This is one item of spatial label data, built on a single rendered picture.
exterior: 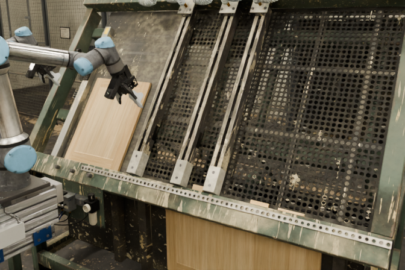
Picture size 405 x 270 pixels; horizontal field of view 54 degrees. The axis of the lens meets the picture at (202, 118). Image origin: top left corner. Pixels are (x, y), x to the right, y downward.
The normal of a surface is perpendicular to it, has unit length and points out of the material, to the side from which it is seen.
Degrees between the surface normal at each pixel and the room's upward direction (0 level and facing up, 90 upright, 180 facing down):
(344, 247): 55
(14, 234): 90
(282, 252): 90
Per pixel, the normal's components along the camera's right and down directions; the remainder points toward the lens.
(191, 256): -0.51, 0.21
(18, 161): 0.65, 0.30
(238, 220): -0.42, -0.40
